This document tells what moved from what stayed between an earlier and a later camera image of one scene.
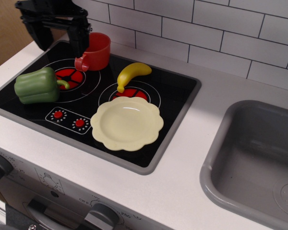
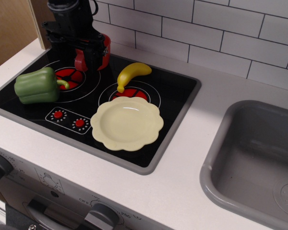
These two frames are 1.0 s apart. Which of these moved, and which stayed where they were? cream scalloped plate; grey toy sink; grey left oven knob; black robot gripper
Moved: black robot gripper
Stayed: cream scalloped plate; grey toy sink; grey left oven knob
